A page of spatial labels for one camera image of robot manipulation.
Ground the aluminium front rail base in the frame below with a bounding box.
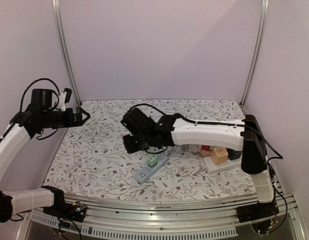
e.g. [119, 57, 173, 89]
[16, 194, 307, 240]

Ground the white power cable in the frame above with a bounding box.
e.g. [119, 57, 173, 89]
[178, 163, 208, 177]

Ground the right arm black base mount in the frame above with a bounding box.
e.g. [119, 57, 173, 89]
[236, 200, 279, 223]

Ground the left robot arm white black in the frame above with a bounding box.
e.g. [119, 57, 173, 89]
[0, 86, 91, 223]

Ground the beige cube adapter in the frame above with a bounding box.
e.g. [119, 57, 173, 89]
[210, 146, 228, 165]

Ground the grey blue power strip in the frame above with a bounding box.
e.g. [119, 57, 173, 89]
[134, 154, 168, 184]

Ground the aluminium frame post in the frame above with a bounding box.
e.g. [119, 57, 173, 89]
[51, 0, 82, 106]
[239, 0, 270, 108]

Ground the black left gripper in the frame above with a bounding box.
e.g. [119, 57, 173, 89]
[41, 105, 91, 128]

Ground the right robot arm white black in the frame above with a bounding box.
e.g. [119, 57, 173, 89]
[120, 105, 283, 218]

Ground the light green plug adapter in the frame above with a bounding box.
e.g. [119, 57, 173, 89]
[147, 155, 158, 167]

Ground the white cube adapter red print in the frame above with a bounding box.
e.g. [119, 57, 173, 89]
[199, 149, 211, 157]

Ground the left aluminium frame post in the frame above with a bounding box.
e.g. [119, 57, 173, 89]
[51, 0, 82, 106]

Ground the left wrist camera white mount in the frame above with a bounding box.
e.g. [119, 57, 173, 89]
[56, 87, 72, 112]

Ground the floral patterned table mat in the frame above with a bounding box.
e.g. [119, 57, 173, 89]
[41, 99, 282, 202]

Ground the dark green cube adapter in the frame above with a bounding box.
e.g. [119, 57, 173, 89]
[226, 148, 242, 161]

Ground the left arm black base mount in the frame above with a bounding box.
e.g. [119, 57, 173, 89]
[43, 201, 88, 223]

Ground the white power strip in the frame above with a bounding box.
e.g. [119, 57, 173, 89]
[203, 156, 242, 174]

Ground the right aluminium frame post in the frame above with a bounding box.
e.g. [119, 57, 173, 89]
[239, 0, 270, 108]

